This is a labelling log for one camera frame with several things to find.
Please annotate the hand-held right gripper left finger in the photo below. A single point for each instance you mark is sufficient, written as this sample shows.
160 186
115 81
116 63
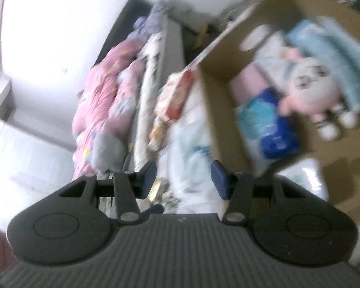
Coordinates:
148 180

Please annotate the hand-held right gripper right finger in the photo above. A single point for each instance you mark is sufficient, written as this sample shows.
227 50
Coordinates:
219 180

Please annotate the large cardboard box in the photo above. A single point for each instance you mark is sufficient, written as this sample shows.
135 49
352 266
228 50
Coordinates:
219 117

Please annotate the blue and white soft pack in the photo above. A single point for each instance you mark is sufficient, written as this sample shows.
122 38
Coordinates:
273 132

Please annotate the pink foam pad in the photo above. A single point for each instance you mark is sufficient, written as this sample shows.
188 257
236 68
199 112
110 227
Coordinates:
249 87

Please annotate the white and teal packet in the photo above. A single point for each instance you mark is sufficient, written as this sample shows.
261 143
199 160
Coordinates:
273 60

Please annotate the pink plush toy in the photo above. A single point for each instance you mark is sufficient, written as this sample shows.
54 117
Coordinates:
312 84

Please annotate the white plastic bag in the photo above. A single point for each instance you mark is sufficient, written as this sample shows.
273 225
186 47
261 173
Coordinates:
192 162

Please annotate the green floral cloth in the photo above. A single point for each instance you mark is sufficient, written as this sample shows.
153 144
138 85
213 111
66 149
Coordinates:
172 204

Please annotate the red and white snack bag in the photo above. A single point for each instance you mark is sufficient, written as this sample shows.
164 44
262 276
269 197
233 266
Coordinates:
177 96

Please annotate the pink quilt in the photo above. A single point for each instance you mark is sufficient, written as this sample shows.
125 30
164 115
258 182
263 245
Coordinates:
102 96

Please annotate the white quilted blanket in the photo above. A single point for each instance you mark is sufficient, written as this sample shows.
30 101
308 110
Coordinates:
150 75

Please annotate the grey bed sheet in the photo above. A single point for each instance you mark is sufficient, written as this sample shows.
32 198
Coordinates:
174 48

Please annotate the purple clothes pile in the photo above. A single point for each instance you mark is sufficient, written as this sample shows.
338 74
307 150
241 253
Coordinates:
153 21

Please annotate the dark headboard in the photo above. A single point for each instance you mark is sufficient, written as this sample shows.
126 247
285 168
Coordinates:
123 21

